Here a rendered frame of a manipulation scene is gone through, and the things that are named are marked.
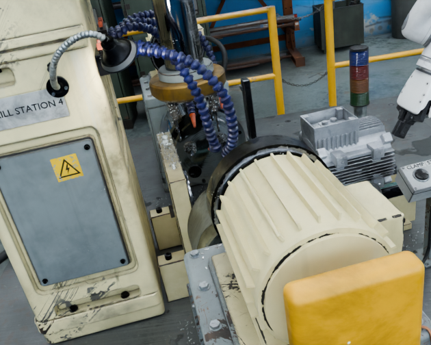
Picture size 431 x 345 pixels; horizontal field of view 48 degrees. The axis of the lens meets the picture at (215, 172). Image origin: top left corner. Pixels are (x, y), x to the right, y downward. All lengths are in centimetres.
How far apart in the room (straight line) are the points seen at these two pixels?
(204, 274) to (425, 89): 76
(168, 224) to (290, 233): 93
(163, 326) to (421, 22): 94
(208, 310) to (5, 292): 92
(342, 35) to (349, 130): 479
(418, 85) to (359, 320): 90
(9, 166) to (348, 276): 74
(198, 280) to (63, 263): 45
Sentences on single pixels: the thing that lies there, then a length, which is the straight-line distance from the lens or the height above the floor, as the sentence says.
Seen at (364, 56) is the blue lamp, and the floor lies 119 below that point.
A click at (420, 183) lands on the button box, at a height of 106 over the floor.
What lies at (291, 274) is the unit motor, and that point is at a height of 132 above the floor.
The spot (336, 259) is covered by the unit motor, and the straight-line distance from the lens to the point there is 51.
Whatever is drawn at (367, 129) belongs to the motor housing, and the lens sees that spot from 131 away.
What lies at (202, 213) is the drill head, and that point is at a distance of 97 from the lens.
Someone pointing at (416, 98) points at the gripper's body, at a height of 118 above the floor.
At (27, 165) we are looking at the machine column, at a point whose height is 127.
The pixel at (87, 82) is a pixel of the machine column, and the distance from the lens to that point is 95.
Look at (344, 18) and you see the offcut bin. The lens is 600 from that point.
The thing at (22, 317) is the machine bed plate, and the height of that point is 80.
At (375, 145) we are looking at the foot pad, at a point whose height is 108.
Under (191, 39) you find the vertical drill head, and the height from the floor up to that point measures 142.
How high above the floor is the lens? 165
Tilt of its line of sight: 28 degrees down
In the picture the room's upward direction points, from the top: 10 degrees counter-clockwise
